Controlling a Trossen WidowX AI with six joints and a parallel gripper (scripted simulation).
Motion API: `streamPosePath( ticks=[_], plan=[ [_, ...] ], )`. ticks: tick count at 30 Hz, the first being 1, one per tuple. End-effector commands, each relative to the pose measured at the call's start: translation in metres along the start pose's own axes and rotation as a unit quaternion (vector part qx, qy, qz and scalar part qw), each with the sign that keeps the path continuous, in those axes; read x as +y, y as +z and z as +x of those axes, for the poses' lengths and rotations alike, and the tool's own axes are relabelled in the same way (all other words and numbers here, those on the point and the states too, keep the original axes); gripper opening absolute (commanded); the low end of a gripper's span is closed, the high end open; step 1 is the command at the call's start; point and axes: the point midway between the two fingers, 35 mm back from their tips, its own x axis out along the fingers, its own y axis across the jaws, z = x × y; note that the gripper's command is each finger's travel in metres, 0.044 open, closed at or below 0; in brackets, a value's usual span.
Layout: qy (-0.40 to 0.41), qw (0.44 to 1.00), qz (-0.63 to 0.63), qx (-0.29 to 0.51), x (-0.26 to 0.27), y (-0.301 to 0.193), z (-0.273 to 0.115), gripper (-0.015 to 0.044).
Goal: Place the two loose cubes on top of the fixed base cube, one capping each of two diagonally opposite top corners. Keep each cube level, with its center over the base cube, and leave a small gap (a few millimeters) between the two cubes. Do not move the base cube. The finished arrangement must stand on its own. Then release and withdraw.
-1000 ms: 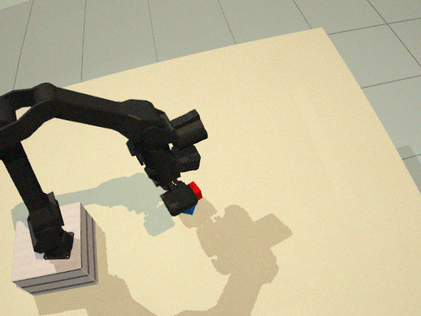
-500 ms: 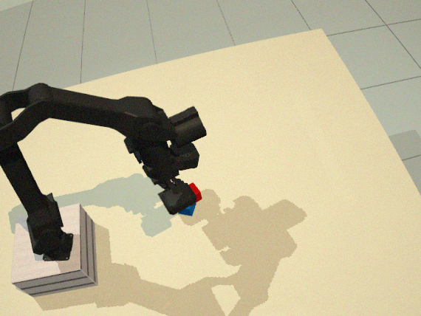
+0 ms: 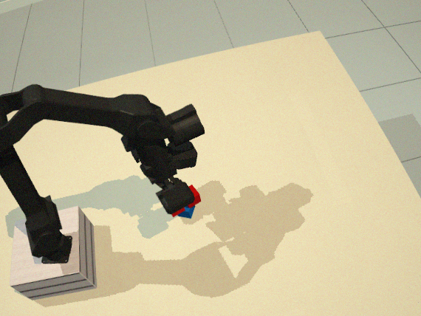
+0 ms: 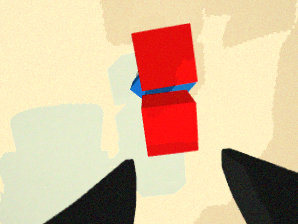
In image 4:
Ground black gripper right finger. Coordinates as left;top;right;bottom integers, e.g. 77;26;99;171
221;147;298;224

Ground red cube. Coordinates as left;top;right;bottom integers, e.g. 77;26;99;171
141;90;199;157
131;23;198;91

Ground blue cube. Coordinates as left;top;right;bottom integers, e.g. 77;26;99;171
130;74;197;99

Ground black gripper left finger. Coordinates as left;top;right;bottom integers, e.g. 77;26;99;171
44;159;136;224

